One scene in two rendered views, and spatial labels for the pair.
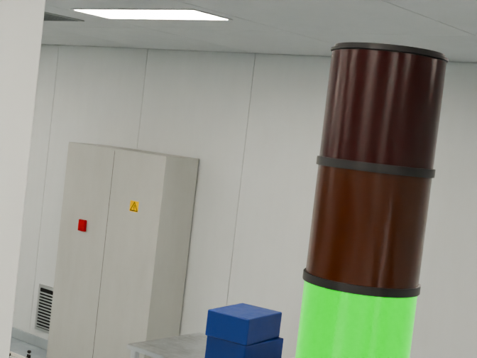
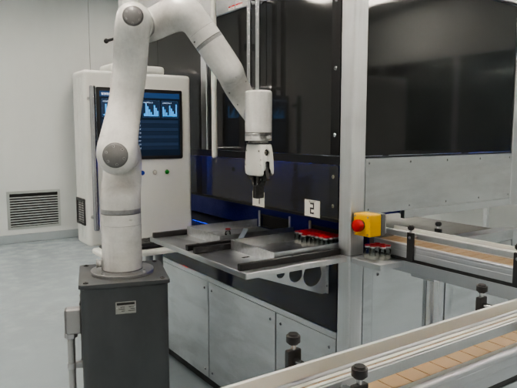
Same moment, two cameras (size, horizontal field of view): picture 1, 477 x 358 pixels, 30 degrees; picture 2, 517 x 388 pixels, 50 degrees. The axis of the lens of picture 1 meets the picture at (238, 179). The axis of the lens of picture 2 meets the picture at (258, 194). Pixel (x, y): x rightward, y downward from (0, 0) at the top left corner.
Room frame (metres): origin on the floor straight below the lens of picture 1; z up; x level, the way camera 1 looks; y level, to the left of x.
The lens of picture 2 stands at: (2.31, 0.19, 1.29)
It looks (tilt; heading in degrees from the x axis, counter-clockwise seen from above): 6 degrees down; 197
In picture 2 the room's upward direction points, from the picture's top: straight up
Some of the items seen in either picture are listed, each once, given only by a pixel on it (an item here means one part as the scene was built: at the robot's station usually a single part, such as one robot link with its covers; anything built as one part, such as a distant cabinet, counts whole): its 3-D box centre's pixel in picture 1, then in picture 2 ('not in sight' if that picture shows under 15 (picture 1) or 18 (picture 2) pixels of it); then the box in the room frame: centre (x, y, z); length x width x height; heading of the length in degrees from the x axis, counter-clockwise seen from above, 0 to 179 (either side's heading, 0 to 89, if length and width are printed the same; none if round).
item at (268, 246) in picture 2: not in sight; (291, 245); (0.47, -0.26, 0.90); 0.34 x 0.26 x 0.04; 141
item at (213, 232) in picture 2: not in sight; (239, 230); (0.26, -0.52, 0.90); 0.34 x 0.26 x 0.04; 141
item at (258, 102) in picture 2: not in sight; (258, 111); (0.66, -0.32, 1.35); 0.09 x 0.08 x 0.13; 25
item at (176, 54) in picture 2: not in sight; (178, 89); (-0.28, -1.03, 1.50); 0.49 x 0.01 x 0.59; 51
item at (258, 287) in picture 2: not in sight; (199, 246); (-0.14, -0.87, 0.73); 1.98 x 0.01 x 0.25; 51
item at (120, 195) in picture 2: not in sight; (121, 172); (0.81, -0.72, 1.16); 0.19 x 0.12 x 0.24; 25
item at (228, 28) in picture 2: not in sight; (235, 81); (0.06, -0.61, 1.50); 0.47 x 0.01 x 0.59; 51
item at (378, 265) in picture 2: not in sight; (380, 261); (0.51, 0.05, 0.87); 0.14 x 0.13 x 0.02; 141
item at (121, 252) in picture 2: not in sight; (121, 242); (0.84, -0.70, 0.95); 0.19 x 0.19 x 0.18
